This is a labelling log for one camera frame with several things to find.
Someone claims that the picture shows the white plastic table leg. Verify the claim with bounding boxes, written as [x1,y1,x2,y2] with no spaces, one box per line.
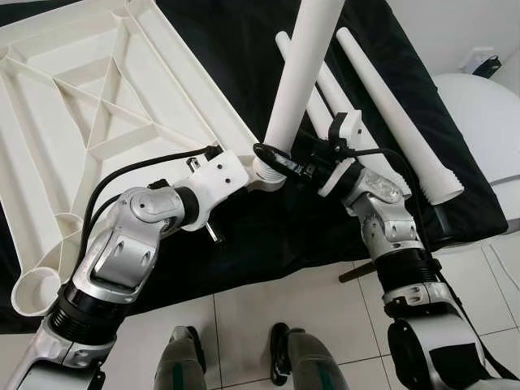
[335,27,466,206]
[309,61,411,200]
[275,32,297,64]
[250,0,346,189]

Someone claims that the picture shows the white dome appliance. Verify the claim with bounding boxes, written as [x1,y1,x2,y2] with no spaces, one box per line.
[431,73,520,232]

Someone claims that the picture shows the wall socket black plug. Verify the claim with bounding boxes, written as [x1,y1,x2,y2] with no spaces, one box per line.
[467,49,503,80]

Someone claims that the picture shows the white plastic table top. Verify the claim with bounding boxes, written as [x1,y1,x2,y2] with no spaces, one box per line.
[0,0,285,316]

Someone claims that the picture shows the black metal bed leg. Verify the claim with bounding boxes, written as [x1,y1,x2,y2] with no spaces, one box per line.
[339,262,379,284]

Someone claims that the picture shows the grey left robot foot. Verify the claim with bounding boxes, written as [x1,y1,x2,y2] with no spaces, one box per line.
[154,325,208,390]

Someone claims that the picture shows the grey robot foot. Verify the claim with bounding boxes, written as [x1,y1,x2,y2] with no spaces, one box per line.
[154,325,208,390]
[270,323,350,390]

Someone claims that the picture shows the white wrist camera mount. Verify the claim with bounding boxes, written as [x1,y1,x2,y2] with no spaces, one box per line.
[319,110,364,198]
[183,150,250,232]

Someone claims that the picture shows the black padded bed cover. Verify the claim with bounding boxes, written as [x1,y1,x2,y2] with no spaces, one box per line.
[0,0,509,334]

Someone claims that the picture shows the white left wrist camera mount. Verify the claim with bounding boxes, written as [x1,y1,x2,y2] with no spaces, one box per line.
[183,150,250,232]

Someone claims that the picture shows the grey right robot foot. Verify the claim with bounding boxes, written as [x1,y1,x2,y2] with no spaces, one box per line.
[270,323,350,390]

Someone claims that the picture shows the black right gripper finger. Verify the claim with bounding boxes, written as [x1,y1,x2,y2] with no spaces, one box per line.
[253,142,306,180]

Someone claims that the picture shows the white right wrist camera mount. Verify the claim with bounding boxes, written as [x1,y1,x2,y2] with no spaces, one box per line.
[319,110,364,198]

